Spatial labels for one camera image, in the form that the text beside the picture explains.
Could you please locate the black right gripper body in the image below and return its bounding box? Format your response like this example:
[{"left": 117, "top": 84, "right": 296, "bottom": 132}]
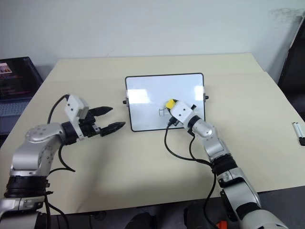
[{"left": 167, "top": 104, "right": 198, "bottom": 127}]

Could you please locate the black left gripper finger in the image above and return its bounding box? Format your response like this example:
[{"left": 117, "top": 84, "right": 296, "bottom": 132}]
[
  {"left": 89, "top": 106, "right": 113, "bottom": 118},
  {"left": 100, "top": 122, "right": 126, "bottom": 137}
]

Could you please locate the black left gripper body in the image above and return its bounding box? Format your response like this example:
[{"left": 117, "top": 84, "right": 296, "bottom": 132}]
[{"left": 78, "top": 111, "right": 102, "bottom": 139}]

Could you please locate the yellow whiteboard eraser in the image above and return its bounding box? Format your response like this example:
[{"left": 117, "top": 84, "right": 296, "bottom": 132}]
[{"left": 165, "top": 98, "right": 178, "bottom": 110}]

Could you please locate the black framed tabletop whiteboard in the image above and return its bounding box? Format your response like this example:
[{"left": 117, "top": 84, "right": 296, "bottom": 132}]
[{"left": 122, "top": 73, "right": 210, "bottom": 133}]

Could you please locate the open laptop computer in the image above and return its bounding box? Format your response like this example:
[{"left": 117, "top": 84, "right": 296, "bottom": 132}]
[{"left": 0, "top": 56, "right": 44, "bottom": 135}]

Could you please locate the black chair back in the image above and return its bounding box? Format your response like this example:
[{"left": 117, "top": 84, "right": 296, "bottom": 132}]
[{"left": 277, "top": 15, "right": 305, "bottom": 120}]

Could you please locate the white marker with black cap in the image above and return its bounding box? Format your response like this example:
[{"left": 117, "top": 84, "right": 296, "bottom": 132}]
[
  {"left": 292, "top": 122, "right": 303, "bottom": 144},
  {"left": 295, "top": 122, "right": 305, "bottom": 146}
]

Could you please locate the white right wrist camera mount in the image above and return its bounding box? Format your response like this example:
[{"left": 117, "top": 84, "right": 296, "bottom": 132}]
[{"left": 170, "top": 101, "right": 199, "bottom": 126}]

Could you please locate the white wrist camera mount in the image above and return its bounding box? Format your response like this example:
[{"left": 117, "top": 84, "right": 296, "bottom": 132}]
[
  {"left": 170, "top": 101, "right": 199, "bottom": 126},
  {"left": 64, "top": 95, "right": 91, "bottom": 139}
]

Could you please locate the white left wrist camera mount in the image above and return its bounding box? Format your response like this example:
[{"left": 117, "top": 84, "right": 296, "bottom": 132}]
[{"left": 64, "top": 95, "right": 91, "bottom": 139}]

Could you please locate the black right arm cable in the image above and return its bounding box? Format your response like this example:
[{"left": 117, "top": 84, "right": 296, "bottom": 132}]
[{"left": 164, "top": 122, "right": 218, "bottom": 229}]

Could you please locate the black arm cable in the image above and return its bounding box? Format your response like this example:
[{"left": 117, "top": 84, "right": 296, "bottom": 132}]
[
  {"left": 47, "top": 94, "right": 76, "bottom": 173},
  {"left": 164, "top": 122, "right": 218, "bottom": 229}
]

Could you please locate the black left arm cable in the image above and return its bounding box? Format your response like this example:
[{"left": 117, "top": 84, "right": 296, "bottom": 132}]
[{"left": 47, "top": 94, "right": 76, "bottom": 173}]

